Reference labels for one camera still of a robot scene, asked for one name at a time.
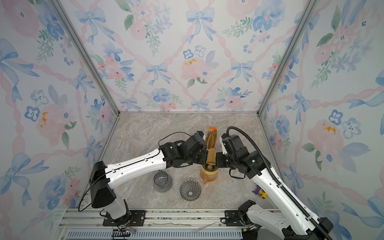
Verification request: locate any clear glass carafe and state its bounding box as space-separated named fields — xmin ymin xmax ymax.
xmin=154 ymin=171 xmax=173 ymax=193

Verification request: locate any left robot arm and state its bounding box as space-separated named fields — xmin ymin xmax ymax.
xmin=89 ymin=131 xmax=207 ymax=227

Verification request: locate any colourful toy figure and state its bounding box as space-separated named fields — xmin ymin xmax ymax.
xmin=253 ymin=185 xmax=268 ymax=199

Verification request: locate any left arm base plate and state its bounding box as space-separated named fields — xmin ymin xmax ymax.
xmin=103 ymin=210 xmax=146 ymax=227

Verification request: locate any clear glass dripper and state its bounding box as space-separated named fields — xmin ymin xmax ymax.
xmin=180 ymin=180 xmax=202 ymax=202

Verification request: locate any orange glass carafe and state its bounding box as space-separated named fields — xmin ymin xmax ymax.
xmin=200 ymin=169 xmax=219 ymax=185

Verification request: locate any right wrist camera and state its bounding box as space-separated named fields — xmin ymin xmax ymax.
xmin=221 ymin=134 xmax=244 ymax=155

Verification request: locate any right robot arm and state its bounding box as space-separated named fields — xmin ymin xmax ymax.
xmin=216 ymin=152 xmax=334 ymax=240

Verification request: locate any aluminium front rail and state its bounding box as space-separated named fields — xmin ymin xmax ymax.
xmin=55 ymin=208 xmax=314 ymax=240

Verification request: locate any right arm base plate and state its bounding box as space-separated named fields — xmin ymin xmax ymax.
xmin=222 ymin=210 xmax=251 ymax=227

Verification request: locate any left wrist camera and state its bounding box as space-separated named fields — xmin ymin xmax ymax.
xmin=195 ymin=131 xmax=205 ymax=138

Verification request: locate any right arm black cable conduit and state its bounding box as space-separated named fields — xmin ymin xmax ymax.
xmin=225 ymin=126 xmax=328 ymax=240

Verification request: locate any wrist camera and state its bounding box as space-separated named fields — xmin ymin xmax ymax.
xmin=221 ymin=134 xmax=244 ymax=155
xmin=195 ymin=131 xmax=205 ymax=138

